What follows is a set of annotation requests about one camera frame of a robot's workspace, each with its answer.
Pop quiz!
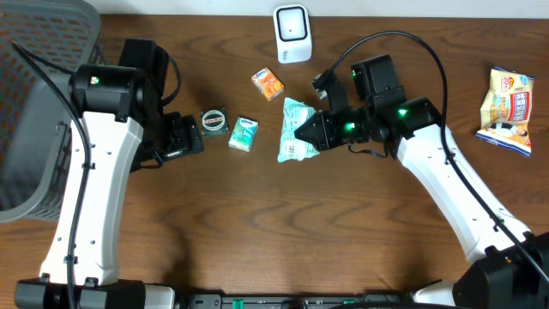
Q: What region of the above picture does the mint green wipes pack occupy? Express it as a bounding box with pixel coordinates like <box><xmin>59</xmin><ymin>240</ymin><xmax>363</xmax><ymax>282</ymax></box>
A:
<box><xmin>277</xmin><ymin>97</ymin><xmax>319</xmax><ymax>163</ymax></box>

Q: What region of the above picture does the dark green round-label box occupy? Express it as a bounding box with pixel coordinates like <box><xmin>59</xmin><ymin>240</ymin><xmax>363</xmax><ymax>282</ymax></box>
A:
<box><xmin>200</xmin><ymin>107</ymin><xmax>229</xmax><ymax>137</ymax></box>

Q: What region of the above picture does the orange tissue pack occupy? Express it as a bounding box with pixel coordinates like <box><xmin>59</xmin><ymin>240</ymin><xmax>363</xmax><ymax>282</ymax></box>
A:
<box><xmin>250</xmin><ymin>67</ymin><xmax>285</xmax><ymax>101</ymax></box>

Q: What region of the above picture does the teal tissue pack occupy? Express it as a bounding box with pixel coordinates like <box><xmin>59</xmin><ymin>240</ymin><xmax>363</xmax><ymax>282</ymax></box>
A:
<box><xmin>228</xmin><ymin>117</ymin><xmax>259</xmax><ymax>152</ymax></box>

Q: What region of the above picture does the yellow snack chip bag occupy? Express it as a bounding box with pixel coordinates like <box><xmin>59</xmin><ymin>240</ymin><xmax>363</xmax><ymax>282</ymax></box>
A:
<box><xmin>475</xmin><ymin>67</ymin><xmax>534</xmax><ymax>157</ymax></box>

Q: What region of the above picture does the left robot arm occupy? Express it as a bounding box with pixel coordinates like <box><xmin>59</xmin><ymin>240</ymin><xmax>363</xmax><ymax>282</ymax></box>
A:
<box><xmin>15</xmin><ymin>39</ymin><xmax>204</xmax><ymax>309</ymax></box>

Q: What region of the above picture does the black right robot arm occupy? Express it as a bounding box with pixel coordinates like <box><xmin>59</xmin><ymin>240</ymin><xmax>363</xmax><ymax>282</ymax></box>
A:
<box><xmin>295</xmin><ymin>55</ymin><xmax>548</xmax><ymax>308</ymax></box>

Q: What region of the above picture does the white barcode scanner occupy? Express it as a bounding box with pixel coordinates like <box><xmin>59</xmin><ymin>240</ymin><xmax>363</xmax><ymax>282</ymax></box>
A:
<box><xmin>273</xmin><ymin>4</ymin><xmax>312</xmax><ymax>64</ymax></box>

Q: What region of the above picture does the grey plastic mesh basket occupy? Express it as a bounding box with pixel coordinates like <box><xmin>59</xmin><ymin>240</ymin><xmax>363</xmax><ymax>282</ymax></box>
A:
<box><xmin>1</xmin><ymin>0</ymin><xmax>106</xmax><ymax>222</ymax></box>

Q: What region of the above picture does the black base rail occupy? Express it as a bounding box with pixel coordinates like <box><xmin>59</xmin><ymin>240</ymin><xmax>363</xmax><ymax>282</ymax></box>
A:
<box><xmin>174</xmin><ymin>292</ymin><xmax>410</xmax><ymax>309</ymax></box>

